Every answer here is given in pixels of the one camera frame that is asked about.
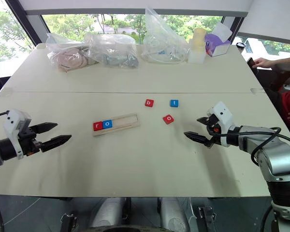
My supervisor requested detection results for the purple tissue box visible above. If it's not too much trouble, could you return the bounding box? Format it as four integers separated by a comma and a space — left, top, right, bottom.
204, 22, 233, 58

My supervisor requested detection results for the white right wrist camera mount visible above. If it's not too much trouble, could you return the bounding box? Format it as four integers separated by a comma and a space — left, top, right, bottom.
206, 101, 235, 130

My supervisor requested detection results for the silver right robot leg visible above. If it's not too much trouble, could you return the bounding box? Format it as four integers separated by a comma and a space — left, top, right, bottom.
159, 196, 192, 232

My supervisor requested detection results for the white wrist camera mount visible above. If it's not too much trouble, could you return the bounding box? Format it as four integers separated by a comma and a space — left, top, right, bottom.
206, 101, 235, 130
3, 109, 32, 160

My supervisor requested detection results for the plastic bag of grey items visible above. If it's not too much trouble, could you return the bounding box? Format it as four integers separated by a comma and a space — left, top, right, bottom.
84, 32, 140, 70

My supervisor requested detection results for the plastic bag of pink items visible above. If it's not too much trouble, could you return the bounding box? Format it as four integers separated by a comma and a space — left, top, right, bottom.
45, 32, 100, 73

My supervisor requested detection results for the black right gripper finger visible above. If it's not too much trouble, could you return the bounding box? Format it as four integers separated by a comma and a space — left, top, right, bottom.
196, 116, 210, 127
183, 131, 209, 146

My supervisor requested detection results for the yellow-capped plastic bottle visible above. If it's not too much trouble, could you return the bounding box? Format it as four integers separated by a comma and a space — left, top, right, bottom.
188, 27, 207, 65

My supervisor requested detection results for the dark rounded robot waist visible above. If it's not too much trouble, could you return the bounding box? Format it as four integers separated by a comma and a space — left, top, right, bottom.
88, 225, 175, 232

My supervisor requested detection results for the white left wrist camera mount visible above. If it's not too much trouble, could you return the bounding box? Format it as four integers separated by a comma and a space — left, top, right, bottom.
3, 109, 32, 160

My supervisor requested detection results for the black office chair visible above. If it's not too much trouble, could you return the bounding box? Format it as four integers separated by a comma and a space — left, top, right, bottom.
253, 64, 290, 99

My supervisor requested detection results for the silver robot leg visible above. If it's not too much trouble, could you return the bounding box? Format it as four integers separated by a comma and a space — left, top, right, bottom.
159, 196, 192, 232
89, 197, 127, 229

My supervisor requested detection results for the black metal table clamp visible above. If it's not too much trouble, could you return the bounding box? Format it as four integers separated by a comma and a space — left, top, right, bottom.
197, 205, 214, 232
60, 212, 78, 232

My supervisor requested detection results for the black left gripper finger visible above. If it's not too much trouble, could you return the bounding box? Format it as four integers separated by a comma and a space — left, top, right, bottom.
30, 122, 58, 134
40, 134, 73, 153

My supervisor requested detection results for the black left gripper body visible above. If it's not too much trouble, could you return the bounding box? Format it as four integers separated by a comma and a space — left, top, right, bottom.
18, 125, 43, 156

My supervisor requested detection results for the clear bag with white cable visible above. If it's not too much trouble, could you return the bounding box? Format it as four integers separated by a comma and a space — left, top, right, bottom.
141, 7, 192, 65

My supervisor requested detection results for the red letter tile o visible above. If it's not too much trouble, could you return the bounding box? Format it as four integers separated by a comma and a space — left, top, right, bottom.
162, 114, 176, 125

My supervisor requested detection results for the silver left robot leg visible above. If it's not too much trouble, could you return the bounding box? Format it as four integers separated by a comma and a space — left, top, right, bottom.
89, 197, 127, 229

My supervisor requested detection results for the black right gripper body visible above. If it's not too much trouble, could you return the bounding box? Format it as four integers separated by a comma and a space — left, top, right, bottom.
205, 113, 222, 148

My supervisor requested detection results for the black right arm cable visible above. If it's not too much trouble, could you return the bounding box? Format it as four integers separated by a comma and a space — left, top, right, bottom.
228, 126, 290, 232

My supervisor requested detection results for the wooden letter tile tray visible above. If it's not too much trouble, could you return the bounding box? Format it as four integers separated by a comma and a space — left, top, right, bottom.
91, 112, 141, 137

